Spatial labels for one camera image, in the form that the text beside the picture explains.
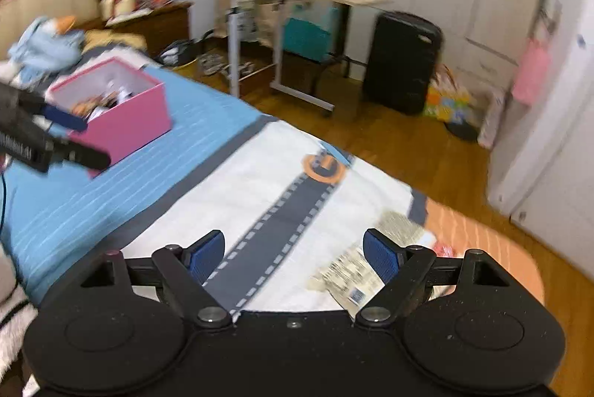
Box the yellow blanket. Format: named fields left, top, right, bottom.
left=82, top=30, right=148, bottom=53

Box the cream bag with red handles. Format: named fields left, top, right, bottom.
left=99, top=0, right=140, bottom=21

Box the beige snack bag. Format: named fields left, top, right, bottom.
left=307, top=210, right=458, bottom=312

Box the colourful gift bag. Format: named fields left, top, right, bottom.
left=424, top=65, right=475, bottom=125

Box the brown paper bag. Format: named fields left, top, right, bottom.
left=253, top=3, right=280, bottom=46

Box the white printed plastic bag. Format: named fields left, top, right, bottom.
left=234, top=10, right=257, bottom=43

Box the black suitcase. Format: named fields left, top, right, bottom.
left=363, top=11, right=443, bottom=116

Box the black cable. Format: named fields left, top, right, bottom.
left=0, top=167, right=8, bottom=241

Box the pink hanging bag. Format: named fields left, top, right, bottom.
left=512, top=37, right=553, bottom=106

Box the white fuzzy cloth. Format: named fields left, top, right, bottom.
left=0, top=253, right=40, bottom=397

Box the white plastic package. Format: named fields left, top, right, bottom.
left=478, top=91, right=507, bottom=150

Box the white door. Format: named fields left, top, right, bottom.
left=487, top=0, right=594, bottom=270

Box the white nut bar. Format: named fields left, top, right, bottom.
left=114, top=84, right=138, bottom=105

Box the black metal stand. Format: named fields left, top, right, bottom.
left=312, top=51, right=368, bottom=97

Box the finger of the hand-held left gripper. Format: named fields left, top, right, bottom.
left=32, top=99, right=90, bottom=132
left=50, top=136, right=113, bottom=171

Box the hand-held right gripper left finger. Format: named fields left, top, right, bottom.
left=79, top=230, right=233, bottom=328

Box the black round floor object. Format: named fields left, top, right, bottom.
left=443, top=121, right=480, bottom=143

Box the teal shopping bag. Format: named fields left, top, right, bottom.
left=283, top=5, right=338, bottom=64

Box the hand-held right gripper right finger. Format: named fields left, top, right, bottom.
left=355, top=229, right=512, bottom=328

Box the light blue cloth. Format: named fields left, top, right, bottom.
left=9, top=16, right=87, bottom=81

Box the wooden nightstand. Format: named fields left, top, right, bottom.
left=107, top=0, right=194, bottom=60

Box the pink cardboard box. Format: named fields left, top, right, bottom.
left=49, top=58, right=174, bottom=179

